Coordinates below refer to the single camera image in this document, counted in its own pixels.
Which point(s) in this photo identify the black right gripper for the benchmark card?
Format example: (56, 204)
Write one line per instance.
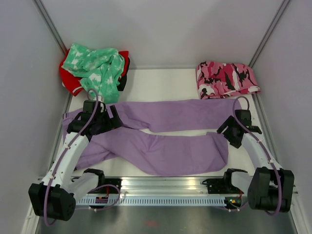
(229, 122)

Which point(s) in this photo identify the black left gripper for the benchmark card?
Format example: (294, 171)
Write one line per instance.
(113, 123)

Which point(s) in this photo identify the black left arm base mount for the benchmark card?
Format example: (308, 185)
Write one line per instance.
(107, 190)

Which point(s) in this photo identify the black garment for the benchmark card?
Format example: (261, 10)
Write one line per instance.
(123, 79)

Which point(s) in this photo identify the aluminium frame post left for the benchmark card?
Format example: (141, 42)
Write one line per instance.
(51, 26)

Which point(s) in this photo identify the purple trousers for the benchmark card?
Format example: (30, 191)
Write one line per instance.
(166, 138)

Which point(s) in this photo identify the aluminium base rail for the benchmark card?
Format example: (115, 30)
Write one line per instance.
(162, 186)

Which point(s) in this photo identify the pink camouflage trousers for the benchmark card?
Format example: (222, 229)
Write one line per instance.
(222, 80)

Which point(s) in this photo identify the white slotted cable duct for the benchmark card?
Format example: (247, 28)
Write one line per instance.
(153, 201)

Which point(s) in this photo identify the aluminium frame post right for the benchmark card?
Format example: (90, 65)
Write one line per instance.
(270, 30)

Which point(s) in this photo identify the red garment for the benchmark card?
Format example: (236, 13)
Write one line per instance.
(72, 83)

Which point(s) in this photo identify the aluminium frame post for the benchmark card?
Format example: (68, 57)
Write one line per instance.
(270, 30)
(51, 26)

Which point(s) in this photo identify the green tie-dye garment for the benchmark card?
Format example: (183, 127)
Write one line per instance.
(98, 69)

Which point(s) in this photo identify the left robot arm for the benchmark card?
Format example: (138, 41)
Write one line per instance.
(55, 197)

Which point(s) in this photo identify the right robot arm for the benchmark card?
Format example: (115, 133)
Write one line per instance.
(271, 187)

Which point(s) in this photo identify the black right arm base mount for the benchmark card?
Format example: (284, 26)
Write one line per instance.
(218, 186)

